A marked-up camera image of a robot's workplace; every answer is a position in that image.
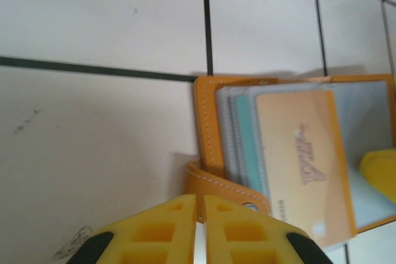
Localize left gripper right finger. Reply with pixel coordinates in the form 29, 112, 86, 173
204, 195, 334, 264

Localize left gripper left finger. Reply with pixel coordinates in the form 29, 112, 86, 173
69, 194, 198, 264

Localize tan wooden block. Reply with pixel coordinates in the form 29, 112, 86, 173
255, 90, 356, 248

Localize teal credit card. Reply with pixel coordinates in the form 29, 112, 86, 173
234, 95, 270, 194

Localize orange leather card holder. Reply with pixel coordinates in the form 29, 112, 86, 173
184, 74, 396, 249

